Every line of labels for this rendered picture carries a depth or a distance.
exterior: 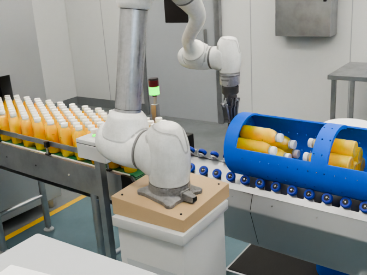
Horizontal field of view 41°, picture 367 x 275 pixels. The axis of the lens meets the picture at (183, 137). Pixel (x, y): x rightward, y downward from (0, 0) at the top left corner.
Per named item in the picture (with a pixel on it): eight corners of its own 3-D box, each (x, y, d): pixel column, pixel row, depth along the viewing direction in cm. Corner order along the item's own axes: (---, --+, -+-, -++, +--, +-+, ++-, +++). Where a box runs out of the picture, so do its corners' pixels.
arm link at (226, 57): (245, 70, 218) (218, 69, 224) (244, 34, 213) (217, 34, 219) (236, 75, 209) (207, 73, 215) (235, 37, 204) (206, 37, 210)
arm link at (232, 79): (215, 73, 215) (215, 87, 217) (232, 75, 210) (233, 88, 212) (226, 69, 222) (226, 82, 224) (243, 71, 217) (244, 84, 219)
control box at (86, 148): (105, 164, 236) (103, 143, 233) (77, 157, 248) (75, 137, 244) (120, 157, 243) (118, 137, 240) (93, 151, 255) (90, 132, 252)
